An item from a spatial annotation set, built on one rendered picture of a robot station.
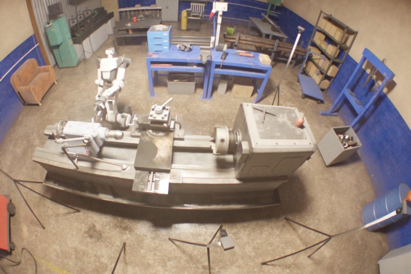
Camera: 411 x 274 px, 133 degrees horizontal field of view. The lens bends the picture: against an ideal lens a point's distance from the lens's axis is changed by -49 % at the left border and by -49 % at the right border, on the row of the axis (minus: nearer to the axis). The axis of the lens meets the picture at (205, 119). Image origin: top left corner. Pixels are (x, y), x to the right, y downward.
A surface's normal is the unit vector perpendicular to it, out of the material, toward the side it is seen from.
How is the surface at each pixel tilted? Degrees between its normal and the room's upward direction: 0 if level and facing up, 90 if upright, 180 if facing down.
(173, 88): 90
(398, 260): 90
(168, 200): 0
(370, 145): 90
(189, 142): 0
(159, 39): 90
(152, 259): 0
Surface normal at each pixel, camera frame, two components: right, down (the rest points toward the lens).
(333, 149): -0.99, 0.03
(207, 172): 0.10, -0.66
